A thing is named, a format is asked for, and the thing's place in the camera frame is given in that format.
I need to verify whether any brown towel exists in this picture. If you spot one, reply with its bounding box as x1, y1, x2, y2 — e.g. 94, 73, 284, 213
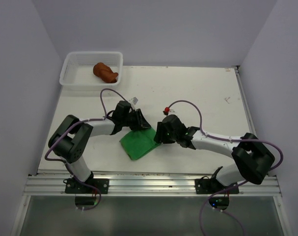
93, 62, 119, 84

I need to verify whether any white plastic basket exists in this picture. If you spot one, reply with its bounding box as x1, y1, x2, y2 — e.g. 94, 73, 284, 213
59, 51, 123, 91

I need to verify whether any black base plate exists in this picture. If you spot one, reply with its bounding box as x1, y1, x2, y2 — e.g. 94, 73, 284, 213
194, 177, 237, 194
63, 178, 109, 194

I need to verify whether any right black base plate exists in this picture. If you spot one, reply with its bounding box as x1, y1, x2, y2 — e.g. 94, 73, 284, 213
194, 177, 237, 194

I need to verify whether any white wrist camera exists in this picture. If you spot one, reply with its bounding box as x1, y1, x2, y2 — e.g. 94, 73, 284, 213
168, 109, 178, 115
128, 97, 138, 105

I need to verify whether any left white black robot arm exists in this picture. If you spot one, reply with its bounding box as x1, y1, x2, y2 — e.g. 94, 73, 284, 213
45, 101, 151, 193

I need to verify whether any right side aluminium rail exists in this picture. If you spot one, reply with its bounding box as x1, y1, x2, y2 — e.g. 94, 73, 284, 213
234, 65, 270, 177

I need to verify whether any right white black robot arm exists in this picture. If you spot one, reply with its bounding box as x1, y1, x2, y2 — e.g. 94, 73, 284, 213
154, 115, 275, 193

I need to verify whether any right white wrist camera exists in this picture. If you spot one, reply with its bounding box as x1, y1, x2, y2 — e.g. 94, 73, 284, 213
168, 109, 178, 115

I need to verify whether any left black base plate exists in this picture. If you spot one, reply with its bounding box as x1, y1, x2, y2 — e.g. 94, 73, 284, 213
63, 178, 109, 194

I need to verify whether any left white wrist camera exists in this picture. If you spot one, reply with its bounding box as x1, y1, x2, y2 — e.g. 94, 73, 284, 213
128, 97, 138, 105

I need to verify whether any green towel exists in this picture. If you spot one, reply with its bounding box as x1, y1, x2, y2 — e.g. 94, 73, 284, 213
120, 128, 160, 161

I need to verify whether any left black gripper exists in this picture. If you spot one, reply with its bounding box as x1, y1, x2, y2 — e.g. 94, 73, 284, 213
121, 108, 150, 131

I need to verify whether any aluminium mounting rail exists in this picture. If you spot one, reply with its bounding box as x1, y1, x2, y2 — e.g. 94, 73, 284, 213
23, 172, 281, 197

